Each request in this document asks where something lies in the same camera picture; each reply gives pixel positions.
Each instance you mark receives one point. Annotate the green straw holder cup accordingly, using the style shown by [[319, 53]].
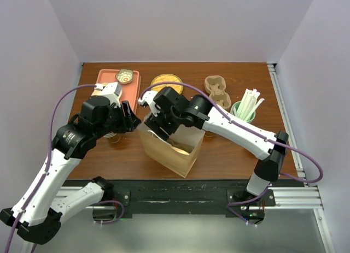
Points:
[[249, 117]]

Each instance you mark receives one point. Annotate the small patterned dish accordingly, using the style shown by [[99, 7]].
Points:
[[124, 76]]

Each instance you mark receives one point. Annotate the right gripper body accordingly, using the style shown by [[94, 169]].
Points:
[[168, 122]]

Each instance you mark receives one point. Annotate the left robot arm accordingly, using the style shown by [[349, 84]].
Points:
[[36, 217]]

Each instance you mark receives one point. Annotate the stack of paper cups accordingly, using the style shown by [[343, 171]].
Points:
[[112, 137]]

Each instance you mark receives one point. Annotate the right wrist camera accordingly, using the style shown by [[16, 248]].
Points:
[[162, 101]]

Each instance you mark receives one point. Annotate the pink rectangular tray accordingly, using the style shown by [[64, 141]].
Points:
[[130, 91]]

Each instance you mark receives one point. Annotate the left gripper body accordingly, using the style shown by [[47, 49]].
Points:
[[116, 122]]

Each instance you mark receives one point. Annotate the cream square plate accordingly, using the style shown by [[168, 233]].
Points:
[[97, 92]]

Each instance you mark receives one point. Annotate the aluminium rail frame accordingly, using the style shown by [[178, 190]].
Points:
[[295, 224]]

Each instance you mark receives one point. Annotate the brown paper bag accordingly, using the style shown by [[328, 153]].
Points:
[[160, 151]]

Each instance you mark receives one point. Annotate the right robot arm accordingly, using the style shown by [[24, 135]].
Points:
[[170, 111]]

